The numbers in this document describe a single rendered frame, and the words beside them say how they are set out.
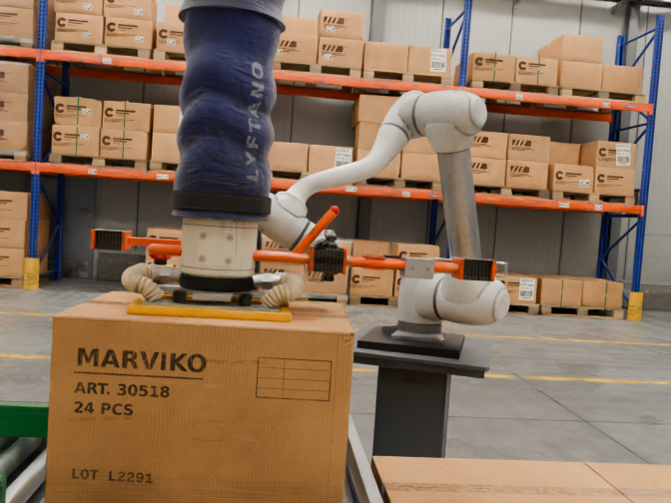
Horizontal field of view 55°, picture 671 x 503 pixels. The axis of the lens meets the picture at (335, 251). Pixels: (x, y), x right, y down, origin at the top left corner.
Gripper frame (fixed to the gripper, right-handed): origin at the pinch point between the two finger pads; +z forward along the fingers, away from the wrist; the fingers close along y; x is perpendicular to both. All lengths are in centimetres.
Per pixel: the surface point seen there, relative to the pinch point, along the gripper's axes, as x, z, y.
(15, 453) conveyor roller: 74, -12, 54
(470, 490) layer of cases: -37, 2, 53
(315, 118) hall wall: -36, -843, -153
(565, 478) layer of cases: -65, -7, 53
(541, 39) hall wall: -380, -847, -303
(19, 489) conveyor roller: 65, 9, 53
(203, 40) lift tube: 31, 8, -46
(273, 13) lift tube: 17, 7, -53
